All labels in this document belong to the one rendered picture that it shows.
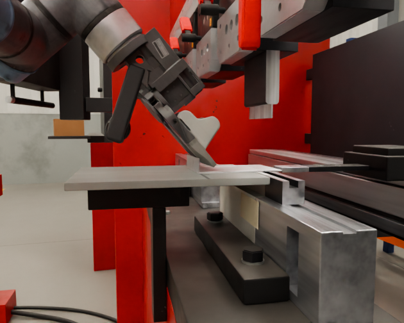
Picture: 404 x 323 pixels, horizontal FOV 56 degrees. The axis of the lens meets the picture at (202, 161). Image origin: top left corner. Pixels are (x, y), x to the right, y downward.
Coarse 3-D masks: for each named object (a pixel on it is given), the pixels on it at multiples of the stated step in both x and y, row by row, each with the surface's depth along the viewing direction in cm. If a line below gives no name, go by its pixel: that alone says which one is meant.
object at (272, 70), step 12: (252, 60) 59; (264, 60) 54; (276, 60) 54; (252, 72) 59; (264, 72) 54; (276, 72) 54; (252, 84) 59; (264, 84) 54; (276, 84) 54; (252, 96) 60; (264, 96) 54; (276, 96) 54; (252, 108) 62; (264, 108) 57
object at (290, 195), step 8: (272, 176) 52; (280, 176) 53; (288, 176) 52; (272, 184) 51; (280, 184) 48; (288, 184) 48; (296, 184) 48; (304, 184) 48; (272, 192) 51; (280, 192) 48; (288, 192) 48; (296, 192) 48; (304, 192) 48; (280, 200) 48; (288, 200) 48; (296, 200) 48; (304, 200) 48
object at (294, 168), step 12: (348, 156) 67; (360, 156) 64; (372, 156) 61; (384, 156) 58; (396, 156) 58; (276, 168) 60; (288, 168) 59; (300, 168) 59; (312, 168) 59; (324, 168) 60; (336, 168) 60; (348, 168) 61; (360, 168) 61; (372, 168) 61; (384, 168) 58; (396, 168) 58; (384, 180) 58; (396, 180) 58
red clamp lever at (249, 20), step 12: (240, 0) 41; (252, 0) 41; (240, 12) 41; (252, 12) 41; (240, 24) 41; (252, 24) 41; (240, 36) 41; (252, 36) 41; (240, 48) 42; (252, 48) 42
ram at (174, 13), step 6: (174, 0) 124; (180, 0) 112; (186, 0) 102; (174, 6) 124; (180, 6) 112; (192, 6) 92; (174, 12) 125; (192, 12) 92; (174, 18) 125; (180, 30) 113; (174, 36) 126; (180, 36) 115; (180, 42) 124; (180, 48) 133
